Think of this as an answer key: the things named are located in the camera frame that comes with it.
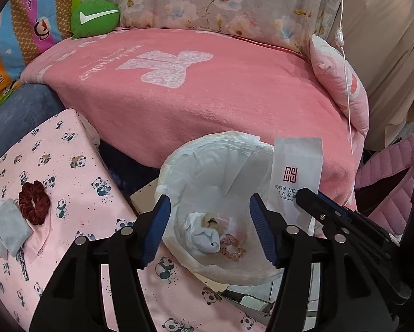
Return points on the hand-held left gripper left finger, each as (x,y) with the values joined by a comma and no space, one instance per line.
(156,228)

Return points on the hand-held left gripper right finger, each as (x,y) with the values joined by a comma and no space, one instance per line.
(264,228)

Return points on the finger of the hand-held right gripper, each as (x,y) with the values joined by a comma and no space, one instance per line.
(338,206)
(366,238)

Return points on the pink spotted scrunchie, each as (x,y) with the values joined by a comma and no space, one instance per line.
(239,252)

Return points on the white sock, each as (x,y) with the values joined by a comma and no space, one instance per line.
(200,238)

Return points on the beige stocking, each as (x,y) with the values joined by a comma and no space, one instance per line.
(207,222)

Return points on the white paper packet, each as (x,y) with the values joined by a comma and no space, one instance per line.
(293,166)

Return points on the bin with white liner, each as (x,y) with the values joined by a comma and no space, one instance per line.
(207,179)

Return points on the dark red velvet scrunchie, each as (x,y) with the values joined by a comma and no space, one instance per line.
(41,190)

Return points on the cream wooden stool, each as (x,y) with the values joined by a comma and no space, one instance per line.
(143,197)

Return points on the pink puffer jacket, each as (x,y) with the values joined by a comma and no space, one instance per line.
(383,169)

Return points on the pink panda-print tablecloth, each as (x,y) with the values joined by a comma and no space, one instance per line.
(72,166)

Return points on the pink blanket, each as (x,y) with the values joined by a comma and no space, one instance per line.
(227,103)

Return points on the pink pillow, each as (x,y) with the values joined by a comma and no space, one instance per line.
(334,76)

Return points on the beige curtain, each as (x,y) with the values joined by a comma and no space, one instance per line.
(390,58)

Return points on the blue sofa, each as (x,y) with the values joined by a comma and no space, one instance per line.
(16,117)

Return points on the green cushion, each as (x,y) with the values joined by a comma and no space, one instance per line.
(89,27)

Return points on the grey floral blanket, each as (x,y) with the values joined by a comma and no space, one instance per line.
(262,7)

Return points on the colourful monkey-print quilt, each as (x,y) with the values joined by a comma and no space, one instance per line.
(30,24)

